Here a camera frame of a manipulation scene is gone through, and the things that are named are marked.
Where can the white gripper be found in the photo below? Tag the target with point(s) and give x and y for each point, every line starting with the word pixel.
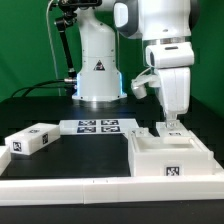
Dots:
pixel 171 63

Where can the white door panel with knob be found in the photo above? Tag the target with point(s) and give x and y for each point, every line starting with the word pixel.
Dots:
pixel 140 132

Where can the white cabinet body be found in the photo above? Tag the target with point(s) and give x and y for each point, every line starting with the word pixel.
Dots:
pixel 150 156

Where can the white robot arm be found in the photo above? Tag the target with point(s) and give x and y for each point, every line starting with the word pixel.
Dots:
pixel 164 28

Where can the white cabinet top block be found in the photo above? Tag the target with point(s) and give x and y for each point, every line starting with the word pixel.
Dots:
pixel 33 138

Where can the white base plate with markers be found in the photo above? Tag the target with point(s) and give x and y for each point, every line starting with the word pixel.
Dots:
pixel 96 126

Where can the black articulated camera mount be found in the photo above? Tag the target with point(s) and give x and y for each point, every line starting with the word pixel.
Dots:
pixel 66 40

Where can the white U-shaped fence frame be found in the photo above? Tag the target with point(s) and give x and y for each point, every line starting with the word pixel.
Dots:
pixel 108 190

